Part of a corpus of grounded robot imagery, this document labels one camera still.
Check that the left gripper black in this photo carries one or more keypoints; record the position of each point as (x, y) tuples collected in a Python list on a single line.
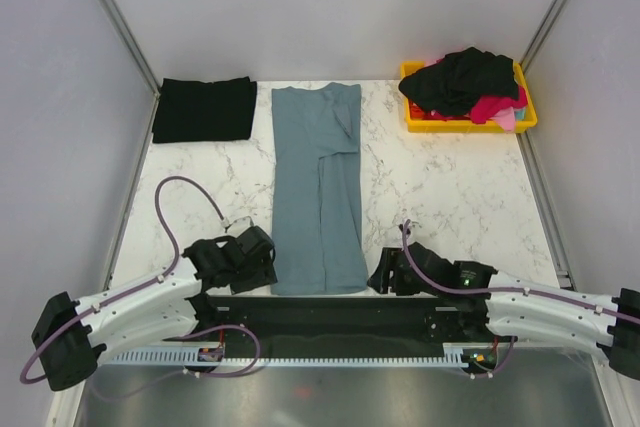
[(264, 275)]

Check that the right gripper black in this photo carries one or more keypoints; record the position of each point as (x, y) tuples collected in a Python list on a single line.
[(379, 279)]

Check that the blue-grey t shirt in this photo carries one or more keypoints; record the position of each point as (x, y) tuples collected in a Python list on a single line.
[(317, 210)]

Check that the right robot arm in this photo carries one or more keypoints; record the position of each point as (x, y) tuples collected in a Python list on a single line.
[(503, 305)]

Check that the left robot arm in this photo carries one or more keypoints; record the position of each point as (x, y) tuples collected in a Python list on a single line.
[(73, 337)]

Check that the yellow plastic bin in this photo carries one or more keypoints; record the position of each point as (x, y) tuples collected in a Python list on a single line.
[(416, 125)]

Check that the folded black t shirt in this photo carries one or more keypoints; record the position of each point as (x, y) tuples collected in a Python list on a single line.
[(194, 111)]

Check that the red t shirt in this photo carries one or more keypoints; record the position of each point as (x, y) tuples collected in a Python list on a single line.
[(418, 114)]

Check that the light pink t shirt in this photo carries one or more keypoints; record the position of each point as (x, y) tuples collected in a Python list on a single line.
[(506, 119)]

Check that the crumpled black t shirt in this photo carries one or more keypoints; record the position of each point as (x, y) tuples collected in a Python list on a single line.
[(455, 84)]

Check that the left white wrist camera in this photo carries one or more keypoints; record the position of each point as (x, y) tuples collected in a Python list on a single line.
[(236, 226)]

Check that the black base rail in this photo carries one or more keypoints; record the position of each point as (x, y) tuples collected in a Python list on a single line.
[(283, 326)]

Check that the white slotted cable duct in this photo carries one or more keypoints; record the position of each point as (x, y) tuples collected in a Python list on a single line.
[(176, 355)]

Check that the left aluminium frame post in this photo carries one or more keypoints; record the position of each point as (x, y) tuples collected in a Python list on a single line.
[(126, 35)]

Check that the aluminium frame post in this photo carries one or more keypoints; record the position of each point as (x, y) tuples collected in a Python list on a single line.
[(542, 32), (126, 35)]

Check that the right aluminium frame post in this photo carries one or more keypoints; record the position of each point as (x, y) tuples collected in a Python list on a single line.
[(542, 32)]

